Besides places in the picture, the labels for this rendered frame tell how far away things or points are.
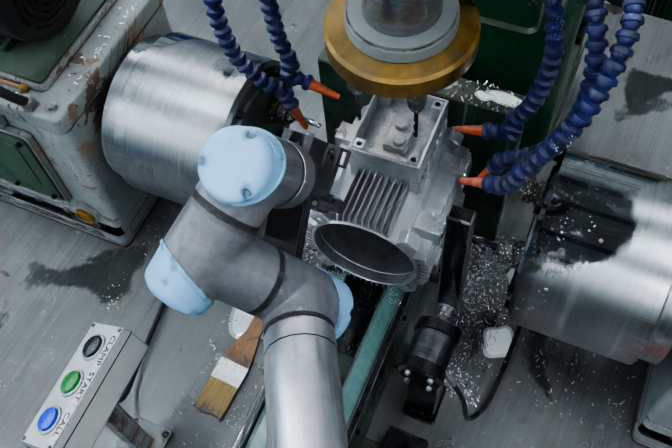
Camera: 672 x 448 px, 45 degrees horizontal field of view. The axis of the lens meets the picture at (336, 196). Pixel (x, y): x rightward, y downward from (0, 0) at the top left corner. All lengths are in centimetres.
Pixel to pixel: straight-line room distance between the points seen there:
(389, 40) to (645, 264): 40
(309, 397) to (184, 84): 53
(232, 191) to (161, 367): 64
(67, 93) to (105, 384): 41
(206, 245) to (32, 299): 72
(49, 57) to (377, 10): 53
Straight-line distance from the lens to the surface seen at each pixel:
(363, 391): 115
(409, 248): 106
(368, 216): 107
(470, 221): 89
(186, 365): 133
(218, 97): 112
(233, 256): 79
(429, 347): 104
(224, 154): 75
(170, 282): 79
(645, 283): 102
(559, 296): 103
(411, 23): 88
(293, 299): 83
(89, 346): 108
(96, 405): 106
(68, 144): 122
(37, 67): 122
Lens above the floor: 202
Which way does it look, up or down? 58 degrees down
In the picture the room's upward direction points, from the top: 7 degrees counter-clockwise
